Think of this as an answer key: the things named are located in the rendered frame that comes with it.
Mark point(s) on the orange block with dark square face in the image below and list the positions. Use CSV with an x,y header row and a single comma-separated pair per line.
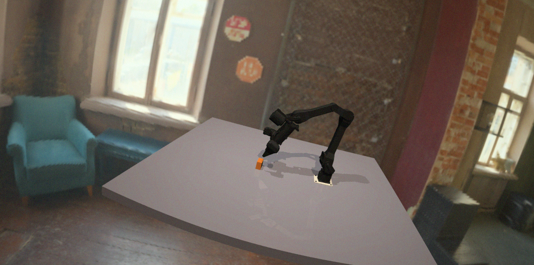
x,y
259,164

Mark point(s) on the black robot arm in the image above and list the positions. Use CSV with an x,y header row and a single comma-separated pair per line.
x,y
299,116

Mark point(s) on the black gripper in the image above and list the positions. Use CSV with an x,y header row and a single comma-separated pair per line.
x,y
273,144

